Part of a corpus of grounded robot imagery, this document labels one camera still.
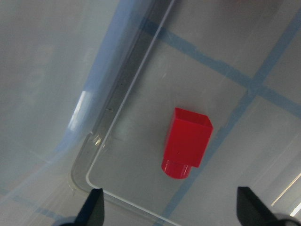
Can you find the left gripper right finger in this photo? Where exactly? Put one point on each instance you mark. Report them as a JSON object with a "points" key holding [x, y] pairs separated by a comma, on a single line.
{"points": [[250, 210]]}

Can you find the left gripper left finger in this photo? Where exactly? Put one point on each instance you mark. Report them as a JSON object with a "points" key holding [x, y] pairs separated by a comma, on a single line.
{"points": [[92, 212]]}

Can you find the red block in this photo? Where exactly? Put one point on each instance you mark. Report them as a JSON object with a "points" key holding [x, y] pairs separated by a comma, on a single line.
{"points": [[186, 142]]}

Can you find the clear plastic storage box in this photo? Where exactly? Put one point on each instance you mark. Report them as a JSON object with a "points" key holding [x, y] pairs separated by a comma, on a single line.
{"points": [[88, 90]]}

